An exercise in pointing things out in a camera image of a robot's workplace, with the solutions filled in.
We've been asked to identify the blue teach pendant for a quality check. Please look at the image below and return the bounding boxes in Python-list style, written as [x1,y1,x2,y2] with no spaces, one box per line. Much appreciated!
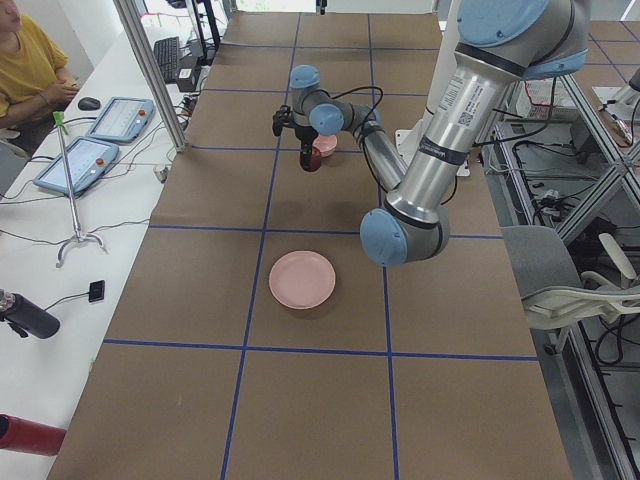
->
[33,137,119,196]
[87,97,155,144]

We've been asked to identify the aluminium frame post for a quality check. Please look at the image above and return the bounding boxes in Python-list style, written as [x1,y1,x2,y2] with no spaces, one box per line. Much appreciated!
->
[113,0,187,153]

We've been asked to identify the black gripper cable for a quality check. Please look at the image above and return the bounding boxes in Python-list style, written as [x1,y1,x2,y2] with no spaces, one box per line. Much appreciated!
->
[329,86,385,151]

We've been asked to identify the black keyboard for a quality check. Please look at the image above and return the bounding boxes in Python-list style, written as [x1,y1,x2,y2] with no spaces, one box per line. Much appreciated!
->
[153,36,180,84]

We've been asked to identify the pink bowl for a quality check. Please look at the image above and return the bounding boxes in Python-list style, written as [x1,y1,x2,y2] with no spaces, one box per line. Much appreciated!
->
[313,135,338,158]

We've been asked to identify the black water bottle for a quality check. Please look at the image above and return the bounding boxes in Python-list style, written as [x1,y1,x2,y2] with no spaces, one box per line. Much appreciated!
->
[1,290,60,339]

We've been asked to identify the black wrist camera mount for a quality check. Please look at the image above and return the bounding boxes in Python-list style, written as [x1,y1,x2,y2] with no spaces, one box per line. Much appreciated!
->
[272,105,295,137]

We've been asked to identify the person in yellow shirt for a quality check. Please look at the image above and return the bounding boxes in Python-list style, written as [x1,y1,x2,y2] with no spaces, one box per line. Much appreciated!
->
[1,1,80,154]

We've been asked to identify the small black phone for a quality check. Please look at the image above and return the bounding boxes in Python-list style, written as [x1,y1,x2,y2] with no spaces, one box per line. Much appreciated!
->
[88,280,106,303]

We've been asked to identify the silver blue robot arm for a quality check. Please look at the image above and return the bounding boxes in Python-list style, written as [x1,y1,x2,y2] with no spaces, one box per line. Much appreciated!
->
[289,1,591,267]

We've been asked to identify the metal reacher grabber stick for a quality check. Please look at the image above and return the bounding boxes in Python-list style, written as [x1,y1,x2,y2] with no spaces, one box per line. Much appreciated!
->
[53,111,107,269]

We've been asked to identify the black computer mouse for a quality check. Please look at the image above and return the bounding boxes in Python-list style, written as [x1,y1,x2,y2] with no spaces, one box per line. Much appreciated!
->
[77,97,102,111]

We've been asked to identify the lower blue teach pendant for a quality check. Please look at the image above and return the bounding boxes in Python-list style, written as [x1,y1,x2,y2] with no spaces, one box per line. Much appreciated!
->
[33,137,119,196]

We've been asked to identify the pink plate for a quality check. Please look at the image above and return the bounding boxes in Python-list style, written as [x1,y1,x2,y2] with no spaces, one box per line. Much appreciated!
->
[268,250,336,310]

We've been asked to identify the upper blue teach pendant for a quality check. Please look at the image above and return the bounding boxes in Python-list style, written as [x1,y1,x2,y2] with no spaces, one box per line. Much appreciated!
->
[87,97,155,144]

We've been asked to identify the grey white office chair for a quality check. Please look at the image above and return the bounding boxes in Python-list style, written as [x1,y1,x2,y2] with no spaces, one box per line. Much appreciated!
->
[502,225,639,330]

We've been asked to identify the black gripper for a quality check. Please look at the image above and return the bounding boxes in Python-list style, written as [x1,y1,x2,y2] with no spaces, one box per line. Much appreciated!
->
[294,125,317,169]

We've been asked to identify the red water bottle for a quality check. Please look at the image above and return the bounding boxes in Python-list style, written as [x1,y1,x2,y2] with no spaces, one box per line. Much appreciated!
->
[1,414,67,456]

